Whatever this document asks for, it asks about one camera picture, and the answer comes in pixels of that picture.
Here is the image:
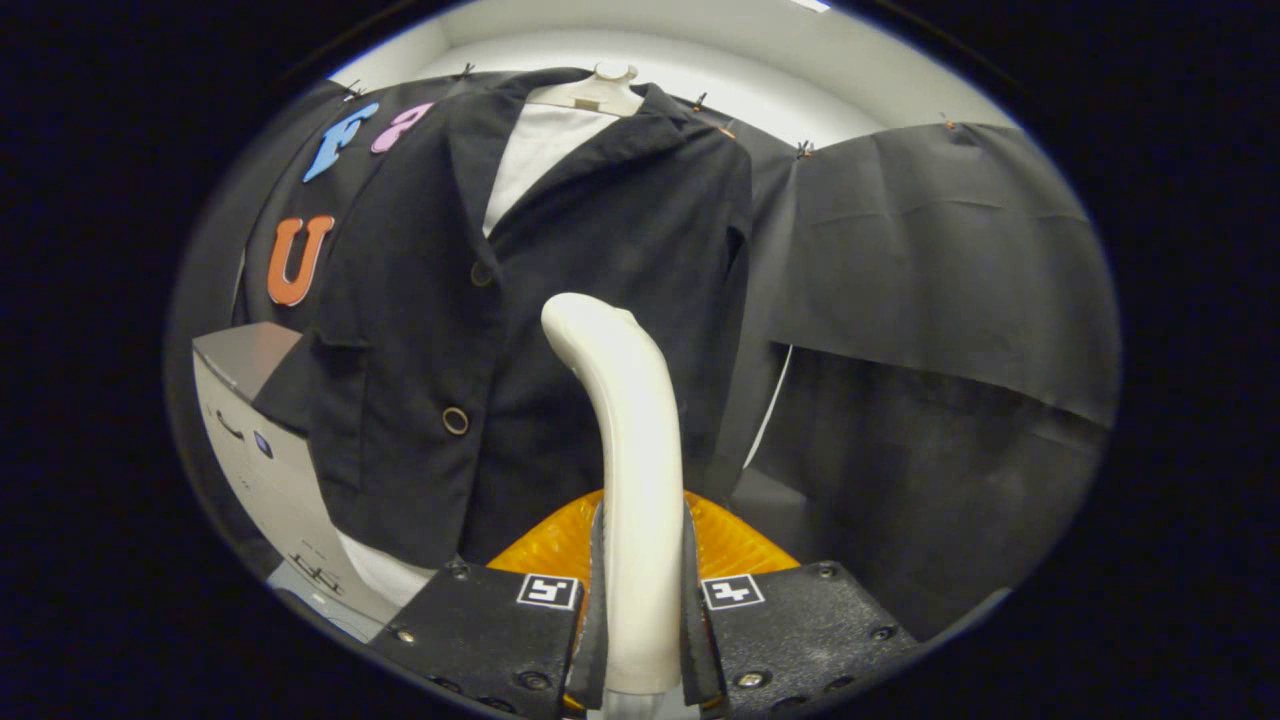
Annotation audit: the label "grey cabinet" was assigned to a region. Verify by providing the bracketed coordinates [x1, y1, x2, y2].
[192, 321, 403, 643]

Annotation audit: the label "thin white cable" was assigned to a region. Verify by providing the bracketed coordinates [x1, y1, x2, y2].
[744, 344, 794, 470]

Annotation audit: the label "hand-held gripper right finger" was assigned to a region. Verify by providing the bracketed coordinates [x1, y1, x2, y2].
[683, 490, 917, 716]

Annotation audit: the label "white garment steamer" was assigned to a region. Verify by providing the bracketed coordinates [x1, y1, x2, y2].
[540, 292, 687, 720]

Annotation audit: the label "white mannequin torso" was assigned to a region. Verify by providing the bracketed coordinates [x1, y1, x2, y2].
[335, 100, 623, 609]

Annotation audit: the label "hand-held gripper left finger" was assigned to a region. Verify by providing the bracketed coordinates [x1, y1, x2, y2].
[370, 490, 611, 720]

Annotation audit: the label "black suit jacket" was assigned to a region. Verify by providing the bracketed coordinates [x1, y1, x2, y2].
[250, 67, 754, 569]

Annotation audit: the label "white clothes hanger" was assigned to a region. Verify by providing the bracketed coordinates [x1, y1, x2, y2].
[524, 61, 647, 119]

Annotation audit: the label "black backdrop cloth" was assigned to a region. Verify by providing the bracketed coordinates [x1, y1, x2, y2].
[165, 72, 1123, 641]

